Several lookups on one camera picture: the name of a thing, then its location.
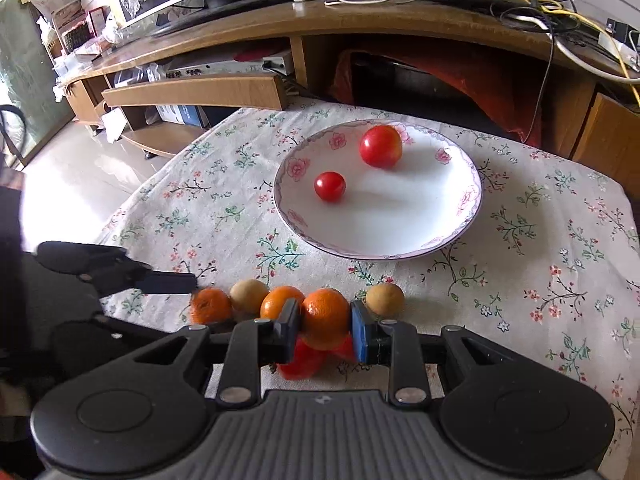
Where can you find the small red tomato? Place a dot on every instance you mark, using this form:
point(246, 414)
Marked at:
point(330, 186)
point(344, 347)
point(302, 360)

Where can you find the silver audio receiver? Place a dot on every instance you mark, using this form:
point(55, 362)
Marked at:
point(220, 67)

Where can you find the large red tomato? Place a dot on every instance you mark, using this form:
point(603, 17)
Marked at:
point(381, 147)

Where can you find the black power adapter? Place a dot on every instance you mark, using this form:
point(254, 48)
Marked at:
point(619, 29)

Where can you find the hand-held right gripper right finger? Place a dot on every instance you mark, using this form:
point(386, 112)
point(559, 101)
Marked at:
point(359, 332)

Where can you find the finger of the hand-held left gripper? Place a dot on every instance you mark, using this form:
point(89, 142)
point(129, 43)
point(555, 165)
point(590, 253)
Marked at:
point(120, 332)
point(170, 283)

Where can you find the wooden front panel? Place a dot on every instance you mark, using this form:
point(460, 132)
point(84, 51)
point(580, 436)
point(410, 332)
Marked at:
point(200, 92)

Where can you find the black appliance under cover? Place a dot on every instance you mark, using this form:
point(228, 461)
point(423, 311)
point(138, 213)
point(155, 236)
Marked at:
point(400, 85)

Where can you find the brown longan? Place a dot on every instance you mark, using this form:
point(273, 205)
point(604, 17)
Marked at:
point(385, 299)
point(249, 294)

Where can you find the red cloth cover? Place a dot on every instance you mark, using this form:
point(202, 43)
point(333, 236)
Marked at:
point(500, 85)

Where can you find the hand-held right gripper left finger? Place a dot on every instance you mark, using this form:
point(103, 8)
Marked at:
point(289, 329)

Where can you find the white floral rimmed plate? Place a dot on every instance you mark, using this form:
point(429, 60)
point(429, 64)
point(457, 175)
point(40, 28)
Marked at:
point(400, 210)

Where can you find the orange tangerine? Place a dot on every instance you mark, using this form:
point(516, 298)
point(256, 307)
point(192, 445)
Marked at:
point(276, 302)
point(325, 317)
point(210, 306)

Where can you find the floral tablecloth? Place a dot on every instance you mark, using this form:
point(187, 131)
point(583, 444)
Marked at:
point(525, 240)

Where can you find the white power strip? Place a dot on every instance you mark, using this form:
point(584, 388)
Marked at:
point(622, 50)

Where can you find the wooden television stand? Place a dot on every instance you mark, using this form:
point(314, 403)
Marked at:
point(380, 22)

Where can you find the blue box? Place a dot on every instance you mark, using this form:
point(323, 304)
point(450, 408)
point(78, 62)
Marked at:
point(190, 115)

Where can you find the white plastic bag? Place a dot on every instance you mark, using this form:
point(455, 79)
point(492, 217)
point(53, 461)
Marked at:
point(114, 27)

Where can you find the red framed plaque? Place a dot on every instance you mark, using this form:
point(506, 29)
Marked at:
point(82, 32)

